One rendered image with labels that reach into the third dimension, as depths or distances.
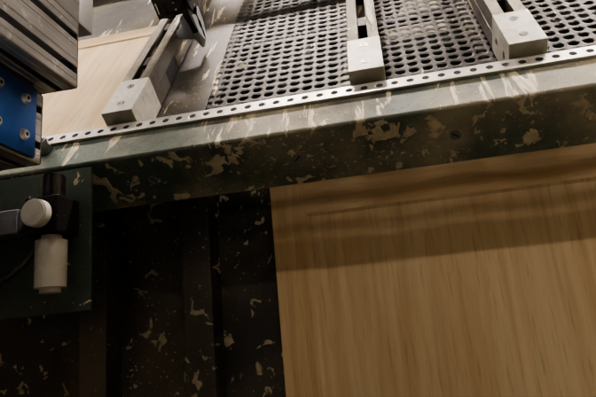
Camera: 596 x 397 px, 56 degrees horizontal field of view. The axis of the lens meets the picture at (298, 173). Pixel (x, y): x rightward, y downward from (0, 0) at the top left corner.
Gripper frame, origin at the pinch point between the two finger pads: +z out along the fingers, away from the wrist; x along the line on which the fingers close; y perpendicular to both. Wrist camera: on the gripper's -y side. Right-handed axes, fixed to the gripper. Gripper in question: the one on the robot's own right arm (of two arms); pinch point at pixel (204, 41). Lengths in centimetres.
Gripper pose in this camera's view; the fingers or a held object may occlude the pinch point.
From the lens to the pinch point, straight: 139.4
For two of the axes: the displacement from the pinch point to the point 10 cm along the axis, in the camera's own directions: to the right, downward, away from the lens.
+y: -9.6, 1.7, 2.0
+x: -0.6, 6.2, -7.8
